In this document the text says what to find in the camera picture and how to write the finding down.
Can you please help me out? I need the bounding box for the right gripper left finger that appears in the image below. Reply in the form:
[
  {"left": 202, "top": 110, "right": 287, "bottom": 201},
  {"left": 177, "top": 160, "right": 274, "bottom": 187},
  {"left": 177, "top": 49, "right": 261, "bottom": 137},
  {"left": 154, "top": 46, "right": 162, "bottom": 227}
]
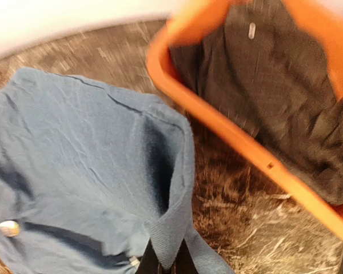
[{"left": 138, "top": 240, "right": 163, "bottom": 274}]

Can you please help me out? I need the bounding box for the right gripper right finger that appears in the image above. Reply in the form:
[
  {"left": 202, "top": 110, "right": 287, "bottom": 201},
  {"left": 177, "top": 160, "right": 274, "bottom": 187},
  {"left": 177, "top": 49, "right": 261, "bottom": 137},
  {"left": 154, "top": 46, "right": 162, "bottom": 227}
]
[{"left": 171, "top": 240, "right": 197, "bottom": 274}]

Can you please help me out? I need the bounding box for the blue t-shirt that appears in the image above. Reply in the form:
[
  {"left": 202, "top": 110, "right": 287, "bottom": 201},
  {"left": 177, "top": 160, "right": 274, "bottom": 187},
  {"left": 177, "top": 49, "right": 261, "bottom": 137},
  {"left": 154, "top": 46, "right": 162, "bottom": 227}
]
[{"left": 0, "top": 67, "right": 232, "bottom": 273}]

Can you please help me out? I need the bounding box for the round yellow grey brooch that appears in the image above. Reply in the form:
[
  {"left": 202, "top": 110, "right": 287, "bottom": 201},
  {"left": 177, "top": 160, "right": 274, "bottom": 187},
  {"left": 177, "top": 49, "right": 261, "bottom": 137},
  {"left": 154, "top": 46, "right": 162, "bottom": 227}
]
[{"left": 0, "top": 220, "right": 21, "bottom": 237}]

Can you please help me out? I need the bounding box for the black clothing in basin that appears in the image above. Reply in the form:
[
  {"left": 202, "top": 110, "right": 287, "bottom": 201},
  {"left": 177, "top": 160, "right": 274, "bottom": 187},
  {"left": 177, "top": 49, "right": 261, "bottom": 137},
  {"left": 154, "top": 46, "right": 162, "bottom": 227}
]
[{"left": 170, "top": 1, "right": 343, "bottom": 206}]

